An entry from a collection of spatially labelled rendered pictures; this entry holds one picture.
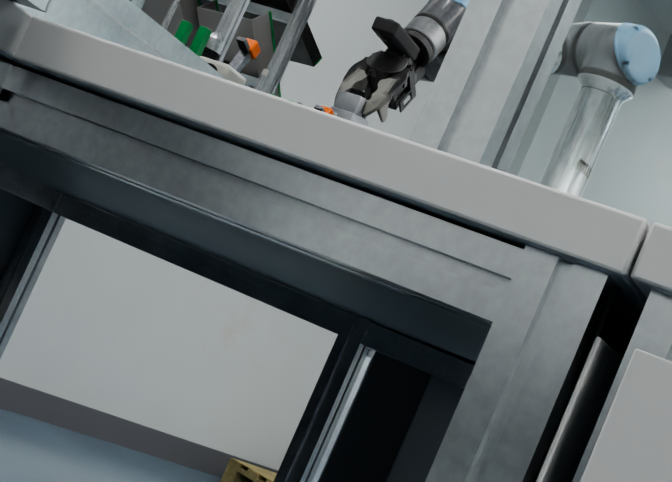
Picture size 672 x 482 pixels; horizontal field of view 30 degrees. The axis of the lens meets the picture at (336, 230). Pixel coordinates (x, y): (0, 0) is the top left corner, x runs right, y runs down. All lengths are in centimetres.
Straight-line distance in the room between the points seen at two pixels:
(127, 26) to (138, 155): 42
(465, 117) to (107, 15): 52
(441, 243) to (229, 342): 554
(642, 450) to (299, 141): 25
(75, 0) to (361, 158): 49
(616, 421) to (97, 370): 524
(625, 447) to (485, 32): 25
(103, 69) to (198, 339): 531
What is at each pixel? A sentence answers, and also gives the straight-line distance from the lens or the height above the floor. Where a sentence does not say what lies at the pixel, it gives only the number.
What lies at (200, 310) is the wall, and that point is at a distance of 602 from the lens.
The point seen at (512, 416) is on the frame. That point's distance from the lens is 62.
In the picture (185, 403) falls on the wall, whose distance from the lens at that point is 614.
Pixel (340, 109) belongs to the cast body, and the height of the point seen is 112.
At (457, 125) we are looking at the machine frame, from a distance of 71.
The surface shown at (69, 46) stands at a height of 85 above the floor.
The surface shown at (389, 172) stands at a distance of 66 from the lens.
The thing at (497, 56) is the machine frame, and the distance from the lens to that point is 71.
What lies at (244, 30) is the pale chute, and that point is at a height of 117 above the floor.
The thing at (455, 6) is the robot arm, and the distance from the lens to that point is 226.
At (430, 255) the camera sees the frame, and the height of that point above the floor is 81.
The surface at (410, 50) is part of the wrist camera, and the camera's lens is 214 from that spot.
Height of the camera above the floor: 74
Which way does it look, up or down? 6 degrees up
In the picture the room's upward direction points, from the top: 24 degrees clockwise
